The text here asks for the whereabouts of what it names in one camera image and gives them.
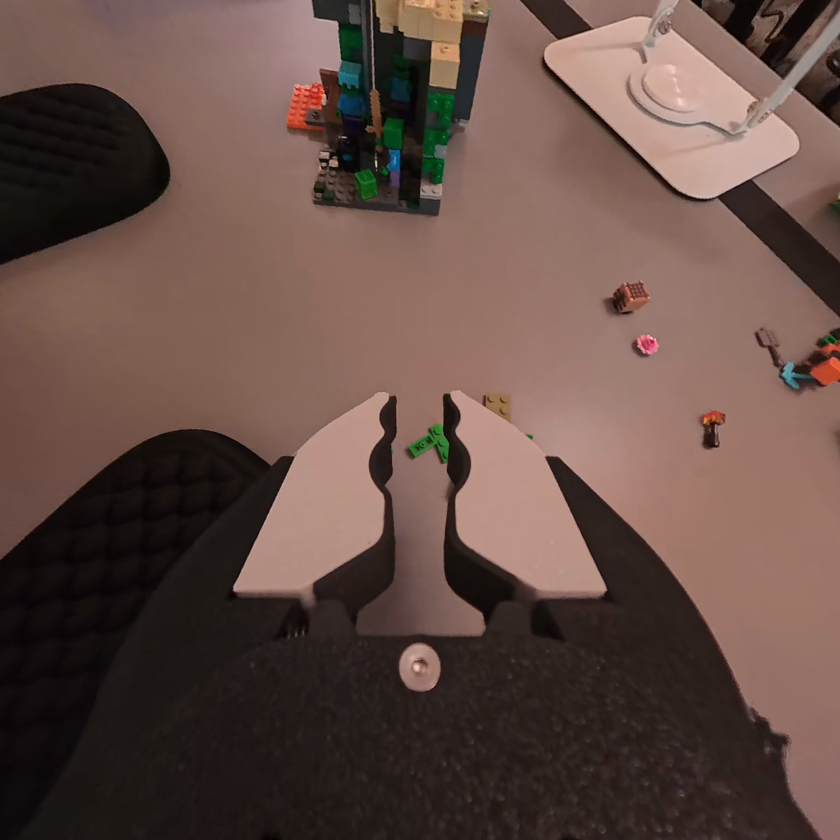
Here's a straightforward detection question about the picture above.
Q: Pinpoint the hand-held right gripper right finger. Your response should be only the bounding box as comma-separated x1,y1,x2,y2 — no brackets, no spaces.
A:
443,390,608,636

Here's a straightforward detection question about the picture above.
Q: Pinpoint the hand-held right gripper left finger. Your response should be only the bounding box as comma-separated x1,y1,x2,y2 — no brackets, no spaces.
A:
233,392,399,634

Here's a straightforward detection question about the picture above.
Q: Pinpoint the group of green toy bricks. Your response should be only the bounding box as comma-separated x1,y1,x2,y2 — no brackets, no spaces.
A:
390,423,534,465

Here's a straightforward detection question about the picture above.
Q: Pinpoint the grey desk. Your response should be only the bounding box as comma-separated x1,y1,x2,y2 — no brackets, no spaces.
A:
0,0,840,840

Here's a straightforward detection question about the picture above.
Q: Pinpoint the orange toy figure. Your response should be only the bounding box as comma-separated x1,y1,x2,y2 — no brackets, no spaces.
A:
780,331,840,392

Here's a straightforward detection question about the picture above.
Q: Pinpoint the toy brick tower model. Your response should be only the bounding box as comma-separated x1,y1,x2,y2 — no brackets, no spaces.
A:
311,0,492,217

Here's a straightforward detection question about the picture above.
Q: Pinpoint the orange toy brick plate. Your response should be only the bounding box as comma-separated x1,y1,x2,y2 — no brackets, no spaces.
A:
287,83,329,131

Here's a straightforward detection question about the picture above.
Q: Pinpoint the white stand base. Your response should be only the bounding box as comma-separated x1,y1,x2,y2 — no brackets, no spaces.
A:
543,0,840,200

